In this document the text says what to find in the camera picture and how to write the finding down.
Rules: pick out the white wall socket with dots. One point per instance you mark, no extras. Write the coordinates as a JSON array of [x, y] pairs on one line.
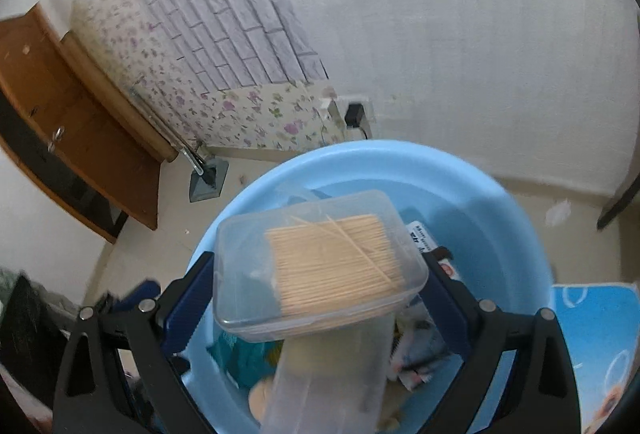
[[370, 113]]

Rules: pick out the floss pick box with band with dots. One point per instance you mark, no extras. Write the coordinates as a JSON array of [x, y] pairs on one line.
[[422, 236]]

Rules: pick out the plush toy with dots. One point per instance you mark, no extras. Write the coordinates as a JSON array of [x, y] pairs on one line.
[[262, 399]]

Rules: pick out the black wall plug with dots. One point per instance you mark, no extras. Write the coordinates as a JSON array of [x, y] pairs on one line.
[[355, 114]]

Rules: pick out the wooden door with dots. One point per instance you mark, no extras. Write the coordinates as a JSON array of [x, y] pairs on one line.
[[75, 123]]

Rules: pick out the dark foil packet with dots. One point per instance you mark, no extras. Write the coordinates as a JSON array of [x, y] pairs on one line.
[[420, 354]]

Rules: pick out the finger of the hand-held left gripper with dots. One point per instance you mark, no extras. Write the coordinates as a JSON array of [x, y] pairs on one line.
[[145, 290]]

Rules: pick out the crumpled white tissue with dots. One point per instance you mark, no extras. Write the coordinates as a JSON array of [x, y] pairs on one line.
[[558, 213]]

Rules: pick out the yellow desk with black legs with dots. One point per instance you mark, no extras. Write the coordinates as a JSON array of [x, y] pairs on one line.
[[615, 209]]

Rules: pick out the translucent long plastic box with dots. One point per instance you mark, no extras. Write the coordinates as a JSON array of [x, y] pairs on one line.
[[330, 379]]

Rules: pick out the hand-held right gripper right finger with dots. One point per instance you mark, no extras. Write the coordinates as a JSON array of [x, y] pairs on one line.
[[445, 314]]

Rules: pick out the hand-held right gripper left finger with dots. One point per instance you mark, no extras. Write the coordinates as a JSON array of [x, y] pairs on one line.
[[187, 309]]

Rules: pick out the black flat object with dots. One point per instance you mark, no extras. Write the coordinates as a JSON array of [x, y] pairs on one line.
[[25, 339]]

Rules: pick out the teal packet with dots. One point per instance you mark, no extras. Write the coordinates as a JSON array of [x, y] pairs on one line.
[[240, 354]]

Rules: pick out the light blue plastic basin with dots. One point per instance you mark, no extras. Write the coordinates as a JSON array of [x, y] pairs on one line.
[[475, 214]]

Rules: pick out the grey dustpan with metal pole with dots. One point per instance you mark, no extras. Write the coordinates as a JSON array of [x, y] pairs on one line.
[[207, 179]]

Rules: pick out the clear toothpick box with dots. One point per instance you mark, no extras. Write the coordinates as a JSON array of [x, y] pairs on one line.
[[325, 264]]

